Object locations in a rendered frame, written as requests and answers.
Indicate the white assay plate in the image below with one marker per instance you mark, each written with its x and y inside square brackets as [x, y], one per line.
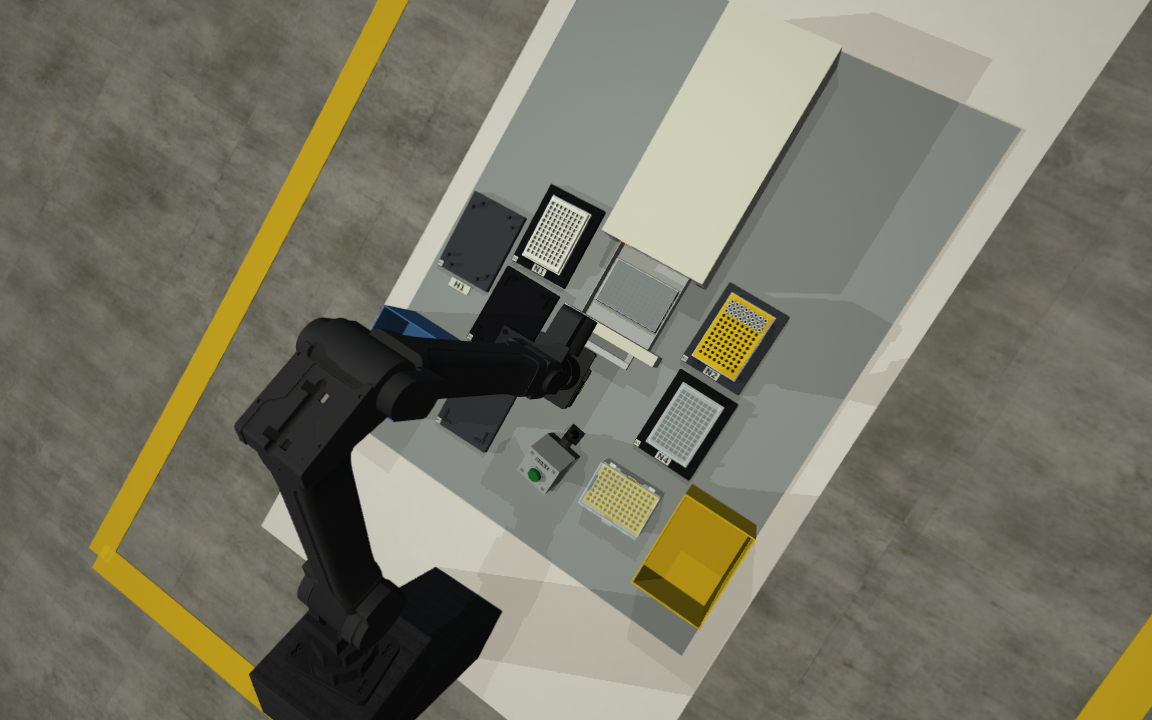
[556, 235]

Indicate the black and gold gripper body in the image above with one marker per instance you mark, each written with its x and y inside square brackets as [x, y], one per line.
[580, 371]

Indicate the blue open-top bin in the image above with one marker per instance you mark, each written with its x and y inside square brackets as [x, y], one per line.
[411, 324]

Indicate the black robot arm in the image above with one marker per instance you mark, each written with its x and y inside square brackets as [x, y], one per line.
[367, 380]

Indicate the yellow bin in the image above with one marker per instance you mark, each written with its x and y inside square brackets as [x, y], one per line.
[696, 556]

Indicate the large cream rectangular box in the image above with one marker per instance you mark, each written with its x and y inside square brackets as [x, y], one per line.
[735, 117]

